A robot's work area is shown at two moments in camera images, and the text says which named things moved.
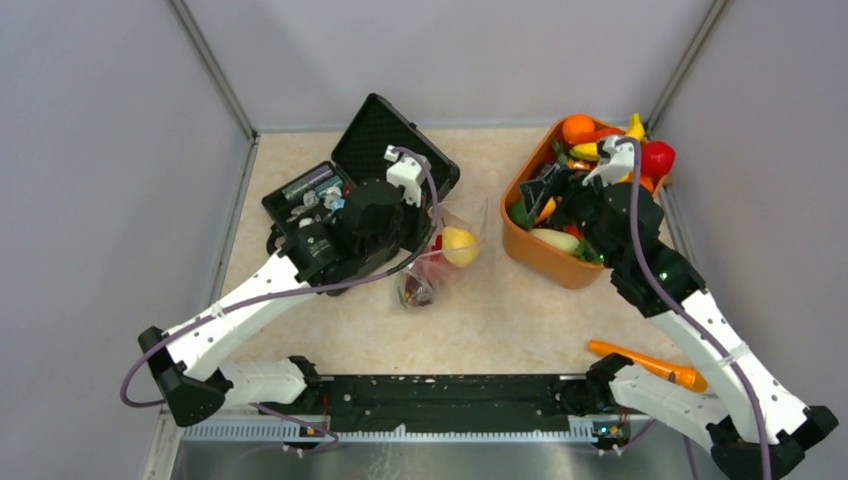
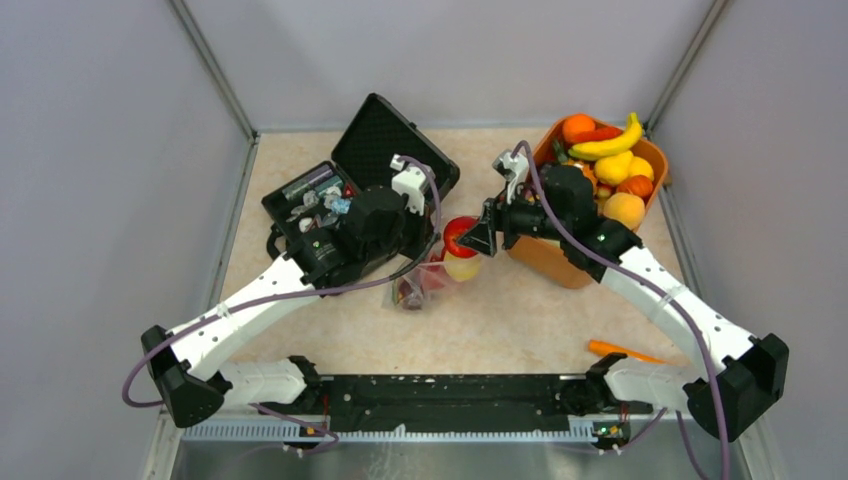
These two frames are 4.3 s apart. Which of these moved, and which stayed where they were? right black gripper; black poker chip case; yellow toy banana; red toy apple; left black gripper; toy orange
Moved: right black gripper; red toy apple
Stayed: toy orange; left black gripper; yellow toy banana; black poker chip case
